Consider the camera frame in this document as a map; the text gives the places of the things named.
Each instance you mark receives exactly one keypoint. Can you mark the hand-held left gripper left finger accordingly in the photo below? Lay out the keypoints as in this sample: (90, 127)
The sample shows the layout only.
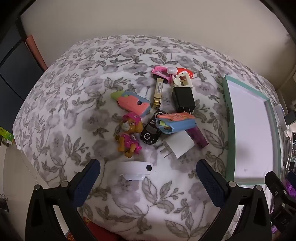
(85, 183)

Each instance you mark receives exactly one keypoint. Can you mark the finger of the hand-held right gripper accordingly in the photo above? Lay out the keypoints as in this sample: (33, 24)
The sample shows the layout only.
(277, 187)

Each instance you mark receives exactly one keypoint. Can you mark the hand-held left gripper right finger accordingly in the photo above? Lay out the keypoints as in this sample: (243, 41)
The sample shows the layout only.
(210, 183)

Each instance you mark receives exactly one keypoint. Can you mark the purple tube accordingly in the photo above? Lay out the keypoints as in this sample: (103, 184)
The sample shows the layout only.
(198, 138)

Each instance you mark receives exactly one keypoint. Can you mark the white round device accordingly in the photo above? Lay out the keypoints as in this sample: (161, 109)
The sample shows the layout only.
(131, 169)

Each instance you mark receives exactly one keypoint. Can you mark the white charger plug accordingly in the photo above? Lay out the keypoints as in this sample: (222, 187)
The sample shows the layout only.
(179, 144)

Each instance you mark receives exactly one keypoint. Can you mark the pink pup figure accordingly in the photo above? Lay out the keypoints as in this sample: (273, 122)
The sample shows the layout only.
(129, 139)

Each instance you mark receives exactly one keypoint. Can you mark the green-rimmed white box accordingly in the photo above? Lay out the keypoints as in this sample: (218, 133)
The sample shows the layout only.
(249, 129)

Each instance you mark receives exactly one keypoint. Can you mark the orange and blue toy knife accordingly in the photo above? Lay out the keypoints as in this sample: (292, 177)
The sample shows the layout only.
(180, 125)

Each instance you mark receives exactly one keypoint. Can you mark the black toy car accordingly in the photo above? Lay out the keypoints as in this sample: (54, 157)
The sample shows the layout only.
(149, 135)

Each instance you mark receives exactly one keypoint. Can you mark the black charger plug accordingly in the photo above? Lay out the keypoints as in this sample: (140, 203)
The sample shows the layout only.
(182, 98)

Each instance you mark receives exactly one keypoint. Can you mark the pink toy knife green tip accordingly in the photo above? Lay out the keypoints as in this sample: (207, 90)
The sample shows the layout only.
(131, 103)

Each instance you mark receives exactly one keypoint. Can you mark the gold flash drive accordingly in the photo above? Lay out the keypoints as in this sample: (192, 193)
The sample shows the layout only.
(158, 92)

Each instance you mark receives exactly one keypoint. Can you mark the beige plastic clip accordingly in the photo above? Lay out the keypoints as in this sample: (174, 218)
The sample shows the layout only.
(177, 81)

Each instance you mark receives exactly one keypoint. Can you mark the red and white tube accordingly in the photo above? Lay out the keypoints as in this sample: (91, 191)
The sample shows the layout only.
(185, 71)

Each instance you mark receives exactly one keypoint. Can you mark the pink toy watch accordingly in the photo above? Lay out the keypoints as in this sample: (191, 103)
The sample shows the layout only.
(159, 70)

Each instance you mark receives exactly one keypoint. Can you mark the red packet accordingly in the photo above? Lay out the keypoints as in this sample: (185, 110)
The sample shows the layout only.
(99, 230)

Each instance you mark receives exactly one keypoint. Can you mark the small black box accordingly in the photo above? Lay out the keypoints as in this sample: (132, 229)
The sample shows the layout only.
(290, 119)

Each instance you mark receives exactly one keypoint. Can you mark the grey floral blanket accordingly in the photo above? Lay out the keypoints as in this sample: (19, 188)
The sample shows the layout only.
(69, 92)

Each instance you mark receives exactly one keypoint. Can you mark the green packet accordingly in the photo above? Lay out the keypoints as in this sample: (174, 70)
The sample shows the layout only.
(4, 135)

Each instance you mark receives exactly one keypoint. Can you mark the dark cabinet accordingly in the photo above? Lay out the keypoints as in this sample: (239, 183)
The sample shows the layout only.
(16, 69)

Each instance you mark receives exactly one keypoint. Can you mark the orange-brown board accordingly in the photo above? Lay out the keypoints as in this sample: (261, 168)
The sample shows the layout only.
(37, 53)

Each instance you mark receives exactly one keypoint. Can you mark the white wall device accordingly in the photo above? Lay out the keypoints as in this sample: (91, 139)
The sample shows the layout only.
(281, 115)

